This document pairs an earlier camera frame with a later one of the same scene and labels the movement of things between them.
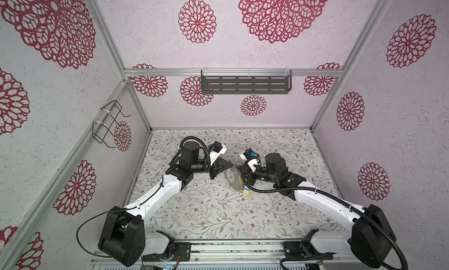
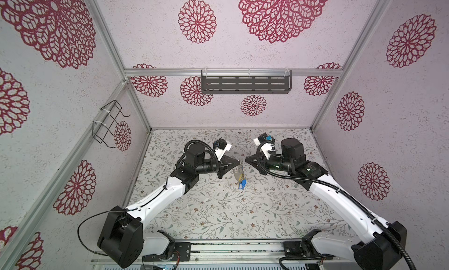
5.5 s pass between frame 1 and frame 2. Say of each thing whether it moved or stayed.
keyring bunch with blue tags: moved
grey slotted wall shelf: stayed
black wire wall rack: stayed
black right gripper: moved
